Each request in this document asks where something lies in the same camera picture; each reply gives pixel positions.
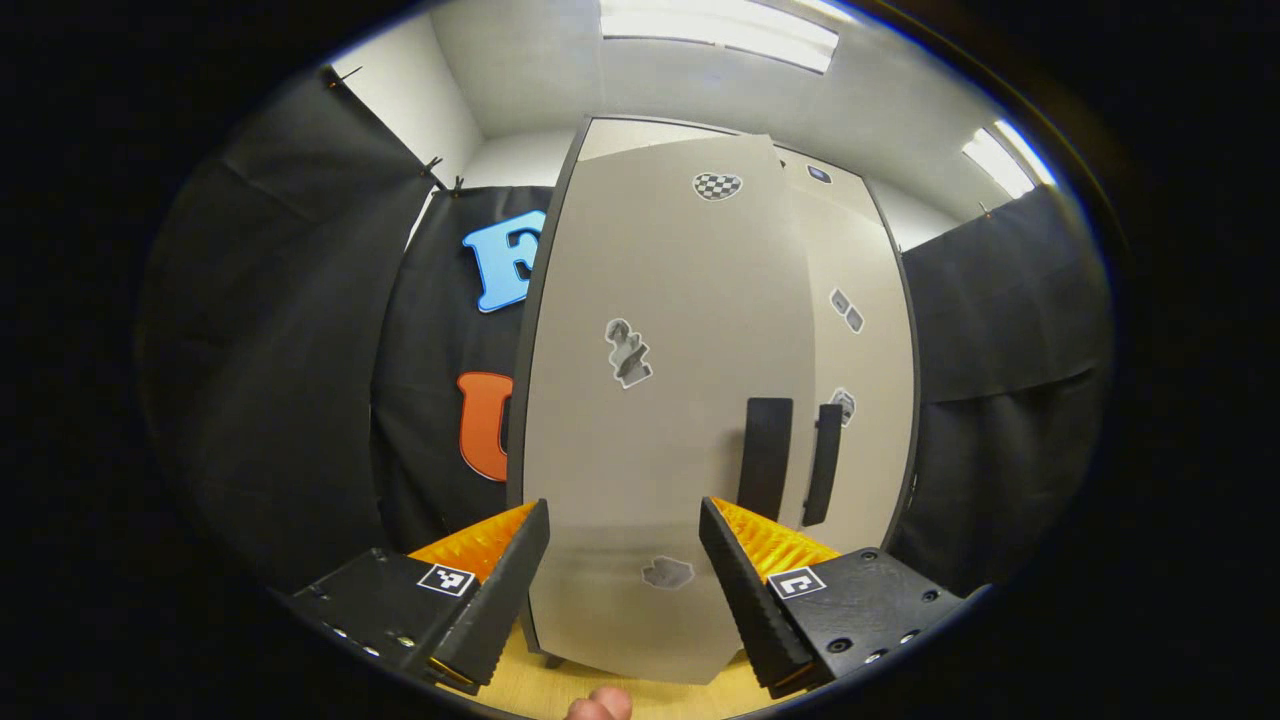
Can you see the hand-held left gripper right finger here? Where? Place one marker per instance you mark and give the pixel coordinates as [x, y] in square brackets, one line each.
[745, 600]

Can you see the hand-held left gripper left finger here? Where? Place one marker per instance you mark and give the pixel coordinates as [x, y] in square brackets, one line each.
[500, 600]

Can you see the grey shoe cabinet door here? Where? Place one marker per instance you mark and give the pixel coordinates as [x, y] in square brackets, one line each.
[680, 300]
[880, 470]

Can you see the grey shoe cabinet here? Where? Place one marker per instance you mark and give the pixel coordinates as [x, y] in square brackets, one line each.
[640, 135]

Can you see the black backdrop cloth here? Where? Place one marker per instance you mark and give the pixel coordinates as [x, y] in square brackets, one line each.
[280, 400]

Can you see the small ceiling light panel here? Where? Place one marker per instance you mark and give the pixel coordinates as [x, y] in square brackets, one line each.
[1005, 160]

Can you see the large ceiling light panel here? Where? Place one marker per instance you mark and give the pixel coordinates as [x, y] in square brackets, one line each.
[720, 30]

